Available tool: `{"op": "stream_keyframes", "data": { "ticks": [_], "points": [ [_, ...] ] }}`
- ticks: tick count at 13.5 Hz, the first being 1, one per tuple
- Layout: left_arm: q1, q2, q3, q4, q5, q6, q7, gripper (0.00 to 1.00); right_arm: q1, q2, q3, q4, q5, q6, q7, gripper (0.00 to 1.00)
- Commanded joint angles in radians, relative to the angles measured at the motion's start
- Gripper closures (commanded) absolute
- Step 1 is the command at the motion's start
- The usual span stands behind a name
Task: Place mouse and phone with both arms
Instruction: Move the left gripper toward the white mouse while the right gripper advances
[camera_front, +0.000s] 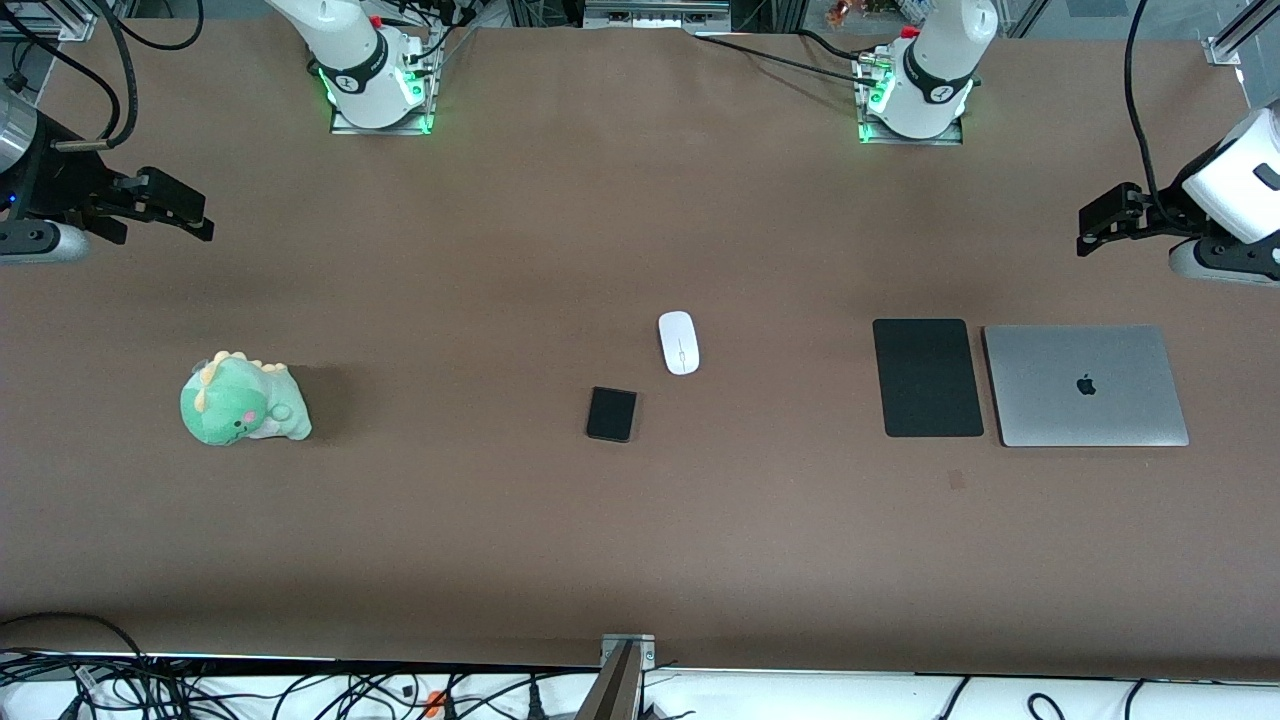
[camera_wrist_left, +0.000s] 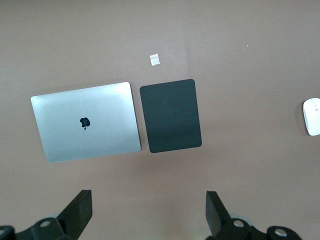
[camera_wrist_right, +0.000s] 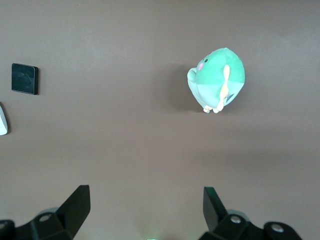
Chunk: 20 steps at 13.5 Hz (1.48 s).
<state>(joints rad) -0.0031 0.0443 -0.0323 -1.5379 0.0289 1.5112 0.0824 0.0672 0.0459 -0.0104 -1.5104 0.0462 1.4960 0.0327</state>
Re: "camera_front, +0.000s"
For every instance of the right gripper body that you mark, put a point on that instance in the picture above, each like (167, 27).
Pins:
(62, 185)

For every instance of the white computer mouse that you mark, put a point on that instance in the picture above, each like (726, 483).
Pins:
(679, 342)

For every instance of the black smartphone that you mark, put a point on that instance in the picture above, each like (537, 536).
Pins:
(611, 414)

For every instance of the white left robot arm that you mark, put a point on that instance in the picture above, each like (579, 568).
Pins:
(945, 50)

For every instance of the black mouse pad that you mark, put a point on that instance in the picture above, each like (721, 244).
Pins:
(927, 378)

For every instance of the grey closed laptop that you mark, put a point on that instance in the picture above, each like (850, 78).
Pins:
(1085, 385)

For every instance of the green dinosaur plush toy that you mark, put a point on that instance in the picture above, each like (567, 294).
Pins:
(240, 400)

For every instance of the grey metal box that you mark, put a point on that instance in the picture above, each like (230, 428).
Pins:
(655, 12)

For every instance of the grey aluminium beam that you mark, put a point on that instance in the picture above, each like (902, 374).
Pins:
(610, 695)

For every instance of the aluminium frame post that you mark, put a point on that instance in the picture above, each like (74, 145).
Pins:
(1245, 40)

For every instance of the aluminium frame corner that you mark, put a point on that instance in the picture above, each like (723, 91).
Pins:
(50, 18)

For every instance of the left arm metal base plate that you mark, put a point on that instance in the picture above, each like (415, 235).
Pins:
(950, 136)

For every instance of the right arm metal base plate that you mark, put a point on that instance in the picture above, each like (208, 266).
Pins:
(345, 127)

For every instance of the metal table edge bracket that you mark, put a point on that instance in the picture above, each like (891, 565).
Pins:
(628, 648)

